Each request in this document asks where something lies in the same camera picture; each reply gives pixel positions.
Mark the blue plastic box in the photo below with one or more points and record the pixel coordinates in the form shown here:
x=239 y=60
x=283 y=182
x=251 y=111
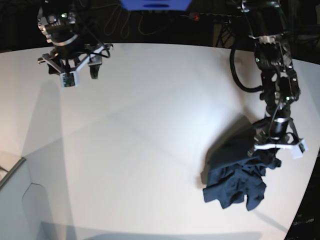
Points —
x=155 y=5

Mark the grey metal frame edge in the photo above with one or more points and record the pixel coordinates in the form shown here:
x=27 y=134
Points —
x=10 y=173

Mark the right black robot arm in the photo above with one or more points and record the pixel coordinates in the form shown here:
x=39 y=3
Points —
x=74 y=36

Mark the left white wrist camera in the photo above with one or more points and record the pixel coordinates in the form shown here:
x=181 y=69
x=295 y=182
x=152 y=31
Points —
x=298 y=149

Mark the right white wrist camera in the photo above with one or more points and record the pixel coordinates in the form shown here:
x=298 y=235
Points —
x=69 y=79

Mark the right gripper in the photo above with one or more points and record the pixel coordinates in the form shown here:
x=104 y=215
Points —
x=68 y=60

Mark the dark blue t-shirt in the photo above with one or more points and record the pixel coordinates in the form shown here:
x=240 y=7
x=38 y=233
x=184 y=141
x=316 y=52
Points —
x=233 y=175

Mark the black power strip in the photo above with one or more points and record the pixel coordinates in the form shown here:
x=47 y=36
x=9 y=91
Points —
x=213 y=18

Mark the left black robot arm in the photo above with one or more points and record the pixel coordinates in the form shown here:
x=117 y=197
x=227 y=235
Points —
x=279 y=88

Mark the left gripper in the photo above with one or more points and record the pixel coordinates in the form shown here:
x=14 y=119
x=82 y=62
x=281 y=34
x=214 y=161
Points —
x=280 y=133

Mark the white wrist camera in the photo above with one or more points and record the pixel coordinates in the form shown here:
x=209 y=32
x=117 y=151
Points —
x=69 y=79
x=298 y=149

